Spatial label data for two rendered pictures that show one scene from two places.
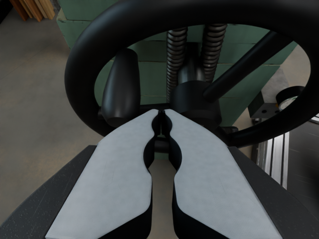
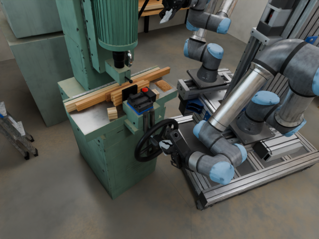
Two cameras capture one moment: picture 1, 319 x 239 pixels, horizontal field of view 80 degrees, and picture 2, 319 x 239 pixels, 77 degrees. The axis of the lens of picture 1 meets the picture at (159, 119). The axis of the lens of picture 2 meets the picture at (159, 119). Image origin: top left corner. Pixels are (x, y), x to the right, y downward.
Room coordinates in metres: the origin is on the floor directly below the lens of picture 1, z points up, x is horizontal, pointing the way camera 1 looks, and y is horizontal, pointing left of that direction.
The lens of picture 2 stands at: (-0.33, 0.41, 1.65)
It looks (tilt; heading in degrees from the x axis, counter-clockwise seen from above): 47 degrees down; 316
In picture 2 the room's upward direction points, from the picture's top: 9 degrees clockwise
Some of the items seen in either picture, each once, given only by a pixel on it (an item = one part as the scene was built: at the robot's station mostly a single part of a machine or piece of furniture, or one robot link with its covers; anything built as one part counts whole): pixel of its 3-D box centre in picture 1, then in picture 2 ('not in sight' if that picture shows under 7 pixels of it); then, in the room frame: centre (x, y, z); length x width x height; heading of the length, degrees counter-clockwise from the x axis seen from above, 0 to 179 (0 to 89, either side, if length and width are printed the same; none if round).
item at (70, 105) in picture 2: not in sight; (118, 87); (0.48, -0.03, 0.92); 0.60 x 0.02 x 0.05; 92
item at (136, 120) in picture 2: not in sight; (141, 110); (0.27, -0.03, 0.91); 0.15 x 0.14 x 0.09; 92
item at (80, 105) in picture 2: not in sight; (128, 86); (0.47, -0.08, 0.92); 0.63 x 0.02 x 0.04; 92
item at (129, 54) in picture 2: not in sight; (126, 57); (0.60, -0.15, 1.02); 0.12 x 0.03 x 0.12; 2
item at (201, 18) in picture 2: not in sight; (197, 19); (0.39, -0.46, 1.26); 0.11 x 0.08 x 0.11; 27
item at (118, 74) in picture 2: not in sight; (117, 71); (0.48, -0.03, 1.03); 0.14 x 0.07 x 0.09; 2
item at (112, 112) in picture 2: not in sight; (112, 113); (0.32, 0.10, 0.92); 0.04 x 0.04 x 0.04; 72
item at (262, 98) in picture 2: not in sight; (263, 105); (-0.09, -0.56, 0.98); 0.13 x 0.12 x 0.14; 179
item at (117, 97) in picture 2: not in sight; (131, 93); (0.39, -0.06, 0.94); 0.22 x 0.02 x 0.07; 92
